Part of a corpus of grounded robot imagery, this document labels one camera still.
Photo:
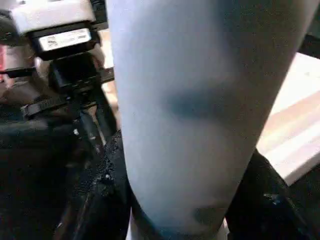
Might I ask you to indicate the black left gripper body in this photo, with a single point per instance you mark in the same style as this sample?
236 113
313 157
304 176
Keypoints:
72 72

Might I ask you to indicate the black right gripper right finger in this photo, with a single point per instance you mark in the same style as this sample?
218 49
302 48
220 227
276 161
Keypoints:
265 215

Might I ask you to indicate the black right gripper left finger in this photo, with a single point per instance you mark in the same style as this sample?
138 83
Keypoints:
100 205

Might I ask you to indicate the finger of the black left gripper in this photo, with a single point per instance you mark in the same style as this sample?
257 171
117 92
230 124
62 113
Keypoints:
92 130

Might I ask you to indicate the white plastic table top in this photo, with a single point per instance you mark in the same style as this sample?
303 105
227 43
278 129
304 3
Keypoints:
292 120

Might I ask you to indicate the white plastic table leg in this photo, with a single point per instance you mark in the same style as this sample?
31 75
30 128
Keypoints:
200 100

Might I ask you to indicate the black mat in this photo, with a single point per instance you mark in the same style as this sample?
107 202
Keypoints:
305 190

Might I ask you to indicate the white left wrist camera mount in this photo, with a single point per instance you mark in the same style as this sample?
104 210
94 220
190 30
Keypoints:
50 10

